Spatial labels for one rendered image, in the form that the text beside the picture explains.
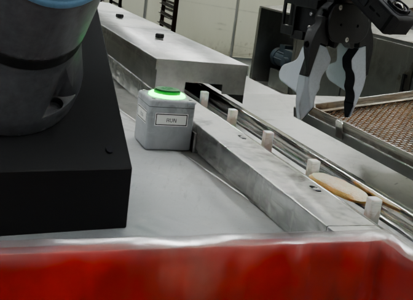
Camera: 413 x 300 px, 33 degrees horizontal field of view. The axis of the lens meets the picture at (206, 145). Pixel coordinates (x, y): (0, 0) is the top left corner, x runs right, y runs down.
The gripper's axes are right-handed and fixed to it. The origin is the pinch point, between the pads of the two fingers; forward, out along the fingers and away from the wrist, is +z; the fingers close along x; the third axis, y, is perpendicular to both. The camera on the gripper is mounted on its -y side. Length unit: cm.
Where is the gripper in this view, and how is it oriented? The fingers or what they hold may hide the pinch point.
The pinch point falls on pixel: (329, 111)
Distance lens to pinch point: 88.5
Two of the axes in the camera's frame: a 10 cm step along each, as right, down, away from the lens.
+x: -7.9, 0.6, -6.1
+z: -1.1, 9.6, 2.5
